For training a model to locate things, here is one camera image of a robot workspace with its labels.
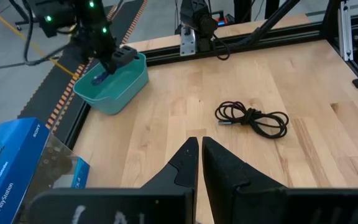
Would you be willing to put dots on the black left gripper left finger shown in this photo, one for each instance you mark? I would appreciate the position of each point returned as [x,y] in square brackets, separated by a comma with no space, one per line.
[154,205]

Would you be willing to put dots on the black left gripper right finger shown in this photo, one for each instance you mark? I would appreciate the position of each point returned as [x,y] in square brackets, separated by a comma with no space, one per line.
[244,199]

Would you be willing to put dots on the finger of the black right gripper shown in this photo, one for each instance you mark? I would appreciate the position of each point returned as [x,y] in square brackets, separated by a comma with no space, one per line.
[110,68]

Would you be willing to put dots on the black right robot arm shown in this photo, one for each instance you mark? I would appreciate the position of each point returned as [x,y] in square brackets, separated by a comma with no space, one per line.
[89,18]

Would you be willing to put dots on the teal plastic bin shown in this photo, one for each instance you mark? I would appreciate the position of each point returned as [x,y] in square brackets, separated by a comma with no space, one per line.
[120,90]

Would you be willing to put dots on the black orange-striped floor mat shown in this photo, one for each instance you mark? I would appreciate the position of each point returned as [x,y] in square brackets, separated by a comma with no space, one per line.
[51,93]

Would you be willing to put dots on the blue PlayStation controller box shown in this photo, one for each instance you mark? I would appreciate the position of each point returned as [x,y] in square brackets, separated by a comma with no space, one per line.
[8,161]

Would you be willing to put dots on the silver mounting bracket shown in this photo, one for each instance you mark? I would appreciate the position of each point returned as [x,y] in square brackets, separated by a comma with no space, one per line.
[187,42]

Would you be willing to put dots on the black table frame rail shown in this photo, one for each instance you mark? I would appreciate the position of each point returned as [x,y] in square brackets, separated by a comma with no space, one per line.
[291,34]

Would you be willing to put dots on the black diagonal frame strut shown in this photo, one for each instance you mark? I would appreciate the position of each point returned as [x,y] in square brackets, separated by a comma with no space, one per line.
[275,18]

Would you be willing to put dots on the silver aluminium upright post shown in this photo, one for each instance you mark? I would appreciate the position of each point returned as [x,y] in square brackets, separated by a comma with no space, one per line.
[345,31]

